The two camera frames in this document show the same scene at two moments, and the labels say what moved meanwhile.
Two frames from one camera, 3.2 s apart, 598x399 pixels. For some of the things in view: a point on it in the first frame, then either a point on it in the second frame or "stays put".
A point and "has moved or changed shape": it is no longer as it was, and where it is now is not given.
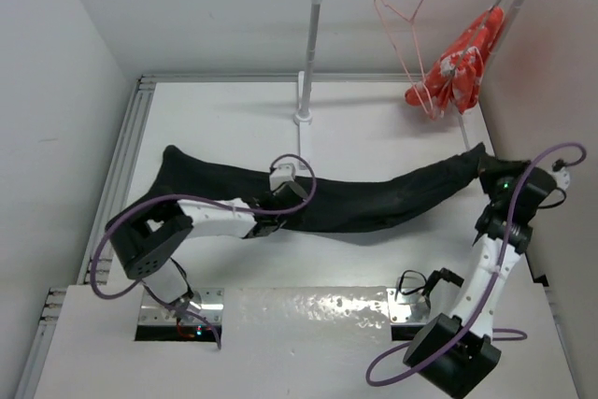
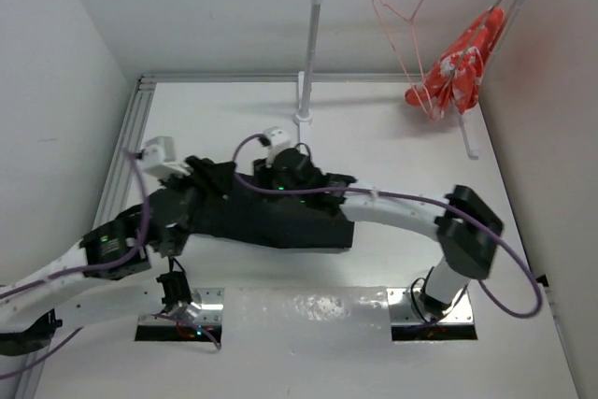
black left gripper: [269, 192] to [177, 178]
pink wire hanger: [411, 20] stays put
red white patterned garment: [455, 79] stays put
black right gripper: [490, 168] to [263, 174]
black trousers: [300, 203] has moved or changed shape
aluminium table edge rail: [103, 236] stays put
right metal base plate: [411, 307] stays put
